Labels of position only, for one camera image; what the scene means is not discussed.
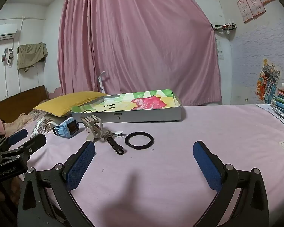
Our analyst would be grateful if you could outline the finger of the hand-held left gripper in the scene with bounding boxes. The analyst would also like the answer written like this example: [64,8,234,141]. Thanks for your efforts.
[0,129,28,153]
[0,134,47,171]

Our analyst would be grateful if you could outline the floral lined grey tray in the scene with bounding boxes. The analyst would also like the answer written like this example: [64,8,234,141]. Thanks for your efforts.
[71,89,182,123]

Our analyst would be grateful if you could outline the light blue wrist watch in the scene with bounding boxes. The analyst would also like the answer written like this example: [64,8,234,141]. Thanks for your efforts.
[52,118,79,136]

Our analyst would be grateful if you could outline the yellow pillow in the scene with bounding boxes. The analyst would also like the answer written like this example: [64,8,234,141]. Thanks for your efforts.
[33,91,108,117]

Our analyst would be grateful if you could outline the black braided hair clip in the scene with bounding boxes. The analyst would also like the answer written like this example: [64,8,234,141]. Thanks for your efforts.
[106,136,126,156]

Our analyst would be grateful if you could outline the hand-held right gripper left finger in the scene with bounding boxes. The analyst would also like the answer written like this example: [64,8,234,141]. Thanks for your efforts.
[18,141,96,227]

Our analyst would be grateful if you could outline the wire wall rack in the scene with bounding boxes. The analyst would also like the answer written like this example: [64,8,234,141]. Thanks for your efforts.
[212,22,237,34]

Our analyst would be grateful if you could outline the white air conditioner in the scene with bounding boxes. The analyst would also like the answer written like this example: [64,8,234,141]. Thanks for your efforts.
[0,27,18,43]

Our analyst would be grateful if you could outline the brown floral patterned pillow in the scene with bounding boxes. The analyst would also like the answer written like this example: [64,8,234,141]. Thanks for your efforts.
[30,110,73,139]

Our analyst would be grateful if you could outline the pink curtain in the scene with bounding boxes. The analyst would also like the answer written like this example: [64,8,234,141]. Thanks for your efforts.
[57,0,223,106]

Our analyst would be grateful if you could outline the hanging olive green cloth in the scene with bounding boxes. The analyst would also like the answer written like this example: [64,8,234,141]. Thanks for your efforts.
[17,42,48,72]

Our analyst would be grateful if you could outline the wooden headboard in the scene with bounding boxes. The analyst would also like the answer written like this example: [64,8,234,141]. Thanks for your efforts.
[0,85,50,123]

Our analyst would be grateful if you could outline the loose white papers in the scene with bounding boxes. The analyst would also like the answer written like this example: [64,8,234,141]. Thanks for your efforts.
[256,103,284,133]

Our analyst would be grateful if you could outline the white metal bracket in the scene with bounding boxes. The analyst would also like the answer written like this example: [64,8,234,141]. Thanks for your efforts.
[98,71,106,94]

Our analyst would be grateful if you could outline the beige hair claw clip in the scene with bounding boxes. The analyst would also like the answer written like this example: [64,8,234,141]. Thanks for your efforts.
[82,115,105,143]

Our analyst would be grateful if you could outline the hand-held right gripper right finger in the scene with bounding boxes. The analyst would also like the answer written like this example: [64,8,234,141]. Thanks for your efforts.
[192,141,270,227]

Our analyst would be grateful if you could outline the cartoon figure wall sticker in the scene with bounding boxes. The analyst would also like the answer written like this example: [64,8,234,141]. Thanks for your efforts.
[256,59,281,104]

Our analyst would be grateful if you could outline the peach blanket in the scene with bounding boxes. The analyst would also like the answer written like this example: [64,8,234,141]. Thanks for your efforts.
[3,112,38,136]

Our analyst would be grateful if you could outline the wall hook with photos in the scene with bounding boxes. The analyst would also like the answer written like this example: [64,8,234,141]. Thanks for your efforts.
[1,48,15,65]

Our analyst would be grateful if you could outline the black hair tie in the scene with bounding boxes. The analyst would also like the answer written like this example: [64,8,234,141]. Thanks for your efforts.
[124,132,154,150]

